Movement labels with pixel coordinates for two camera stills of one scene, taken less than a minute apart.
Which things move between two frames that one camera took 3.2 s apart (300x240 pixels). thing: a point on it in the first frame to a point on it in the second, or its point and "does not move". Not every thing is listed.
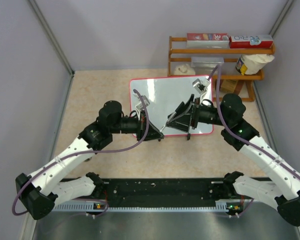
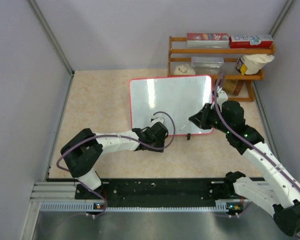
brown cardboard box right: (229, 85) does not move
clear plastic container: (205, 65) does not move
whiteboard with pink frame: (163, 94) does not move
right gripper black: (181, 119) to (200, 119)
